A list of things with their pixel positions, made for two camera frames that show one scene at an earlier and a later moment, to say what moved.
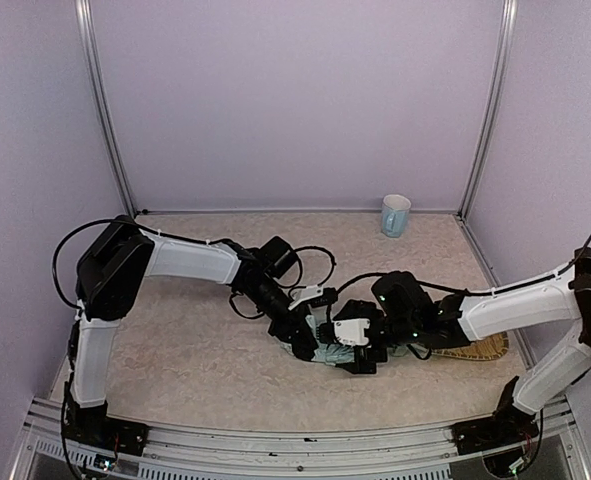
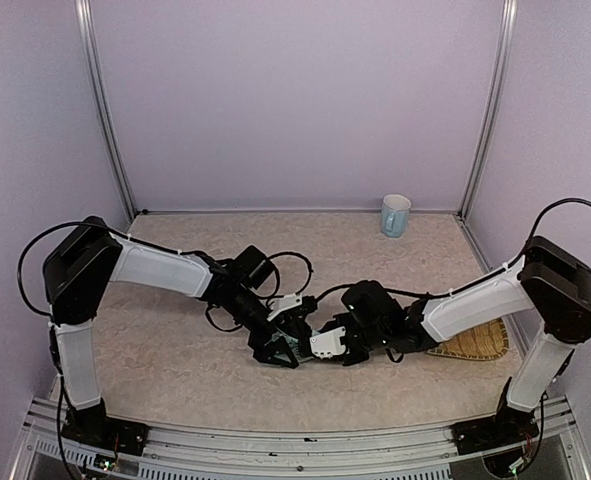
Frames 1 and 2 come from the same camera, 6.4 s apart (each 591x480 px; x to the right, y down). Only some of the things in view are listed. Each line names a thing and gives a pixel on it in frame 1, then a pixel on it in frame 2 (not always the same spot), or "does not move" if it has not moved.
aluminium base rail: x=190 y=451 does not move
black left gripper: x=299 y=333 to x=267 y=338
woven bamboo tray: x=485 y=348 does not move
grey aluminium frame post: x=508 y=38 does not move
